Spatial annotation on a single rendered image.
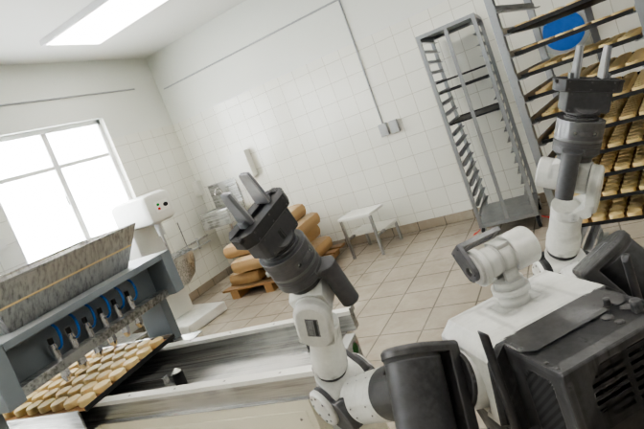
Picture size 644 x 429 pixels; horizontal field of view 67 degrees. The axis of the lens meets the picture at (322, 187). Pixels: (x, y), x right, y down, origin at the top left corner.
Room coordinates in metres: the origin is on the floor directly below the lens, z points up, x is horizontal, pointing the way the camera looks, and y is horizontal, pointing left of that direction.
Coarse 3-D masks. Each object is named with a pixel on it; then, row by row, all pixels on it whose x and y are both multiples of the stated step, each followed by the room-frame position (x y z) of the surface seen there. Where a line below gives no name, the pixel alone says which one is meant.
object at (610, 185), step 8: (608, 176) 2.07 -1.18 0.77; (616, 176) 1.96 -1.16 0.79; (624, 176) 1.93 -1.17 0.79; (632, 176) 1.89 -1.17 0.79; (640, 176) 1.91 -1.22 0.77; (608, 184) 1.91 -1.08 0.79; (616, 184) 1.87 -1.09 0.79; (624, 184) 1.84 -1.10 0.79; (632, 184) 1.81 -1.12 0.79; (640, 184) 1.77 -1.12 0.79; (608, 192) 1.81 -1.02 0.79; (616, 192) 1.81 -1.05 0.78; (624, 192) 1.78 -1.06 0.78
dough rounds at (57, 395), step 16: (160, 336) 1.66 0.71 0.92; (112, 352) 1.71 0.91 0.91; (128, 352) 1.61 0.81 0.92; (144, 352) 1.56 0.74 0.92; (80, 368) 1.67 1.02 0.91; (96, 368) 1.58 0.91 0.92; (112, 368) 1.53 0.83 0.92; (128, 368) 1.50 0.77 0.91; (48, 384) 1.59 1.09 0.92; (64, 384) 1.54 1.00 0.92; (80, 384) 1.47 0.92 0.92; (96, 384) 1.43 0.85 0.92; (32, 400) 1.53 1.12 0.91; (48, 400) 1.44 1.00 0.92; (64, 400) 1.39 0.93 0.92; (80, 400) 1.34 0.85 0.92; (16, 416) 1.45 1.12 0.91; (32, 416) 1.42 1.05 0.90
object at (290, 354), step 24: (192, 360) 1.55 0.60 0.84; (216, 360) 1.48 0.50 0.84; (240, 360) 1.41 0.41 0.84; (264, 360) 1.34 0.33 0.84; (288, 360) 1.29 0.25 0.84; (168, 384) 1.43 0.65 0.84; (216, 408) 1.17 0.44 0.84; (240, 408) 1.14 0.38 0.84; (264, 408) 1.11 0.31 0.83; (288, 408) 1.08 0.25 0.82; (312, 408) 1.06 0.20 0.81
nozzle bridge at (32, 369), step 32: (160, 256) 1.77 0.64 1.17; (96, 288) 1.52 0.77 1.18; (128, 288) 1.70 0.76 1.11; (160, 288) 1.80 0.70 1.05; (64, 320) 1.46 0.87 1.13; (128, 320) 1.59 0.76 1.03; (160, 320) 1.84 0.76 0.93; (0, 352) 1.19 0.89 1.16; (32, 352) 1.34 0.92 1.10; (64, 352) 1.42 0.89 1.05; (0, 384) 1.16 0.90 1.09; (32, 384) 1.26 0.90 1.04; (0, 416) 1.23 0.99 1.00
